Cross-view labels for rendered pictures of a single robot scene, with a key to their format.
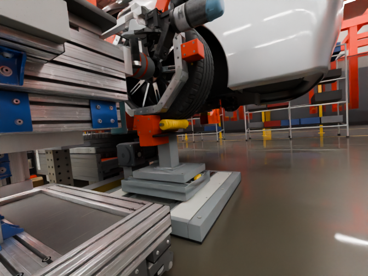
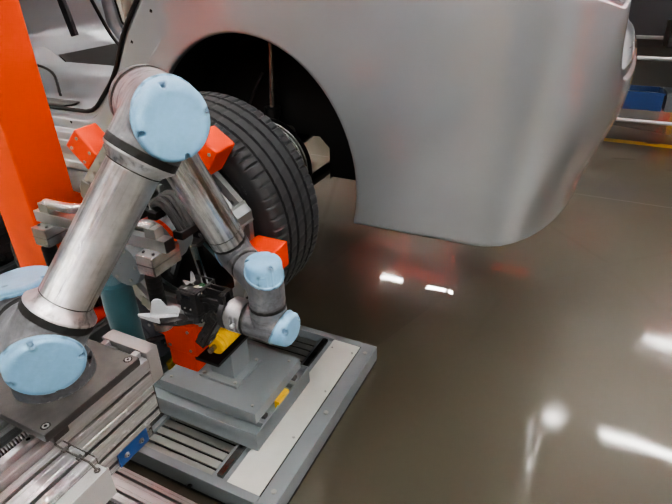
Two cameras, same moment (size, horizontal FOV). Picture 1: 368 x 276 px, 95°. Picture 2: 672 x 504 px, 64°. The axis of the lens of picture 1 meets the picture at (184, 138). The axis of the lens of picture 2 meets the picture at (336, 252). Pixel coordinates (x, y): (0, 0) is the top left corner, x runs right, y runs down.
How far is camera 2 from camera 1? 1.12 m
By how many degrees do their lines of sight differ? 26
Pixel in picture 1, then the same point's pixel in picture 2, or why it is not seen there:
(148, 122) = (186, 336)
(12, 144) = not seen: outside the picture
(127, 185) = not seen: hidden behind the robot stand
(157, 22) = (197, 313)
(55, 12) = (103, 487)
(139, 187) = (176, 410)
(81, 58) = (103, 427)
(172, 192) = (235, 434)
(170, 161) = (232, 369)
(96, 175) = not seen: hidden behind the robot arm
